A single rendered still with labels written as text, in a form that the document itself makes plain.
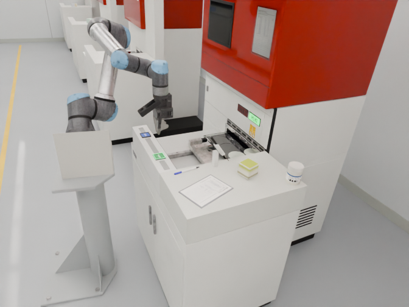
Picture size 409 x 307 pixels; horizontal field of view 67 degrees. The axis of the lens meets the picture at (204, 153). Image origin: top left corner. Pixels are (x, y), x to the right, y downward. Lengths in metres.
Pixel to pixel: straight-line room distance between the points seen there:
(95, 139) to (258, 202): 0.88
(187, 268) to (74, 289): 1.03
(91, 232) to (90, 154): 0.55
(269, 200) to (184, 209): 0.40
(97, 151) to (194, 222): 0.70
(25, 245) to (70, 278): 0.52
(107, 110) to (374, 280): 2.14
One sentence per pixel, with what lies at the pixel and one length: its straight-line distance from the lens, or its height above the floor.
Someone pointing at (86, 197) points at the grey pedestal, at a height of 0.69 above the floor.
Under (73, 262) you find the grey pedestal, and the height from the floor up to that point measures 0.10.
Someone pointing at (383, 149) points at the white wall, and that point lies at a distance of 3.11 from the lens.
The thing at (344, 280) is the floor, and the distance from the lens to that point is 2.54.
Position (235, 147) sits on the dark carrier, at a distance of 1.90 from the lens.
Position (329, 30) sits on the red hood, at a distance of 1.74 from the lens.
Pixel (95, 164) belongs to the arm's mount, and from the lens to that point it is 1.75.
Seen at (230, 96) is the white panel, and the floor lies 1.13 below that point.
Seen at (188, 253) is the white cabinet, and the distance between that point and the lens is 1.40.
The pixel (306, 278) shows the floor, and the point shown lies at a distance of 2.44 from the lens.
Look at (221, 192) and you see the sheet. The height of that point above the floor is 0.97.
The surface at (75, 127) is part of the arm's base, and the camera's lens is 1.68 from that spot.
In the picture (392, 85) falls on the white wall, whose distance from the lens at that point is 3.00.
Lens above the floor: 1.82
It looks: 31 degrees down
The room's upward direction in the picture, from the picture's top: 4 degrees clockwise
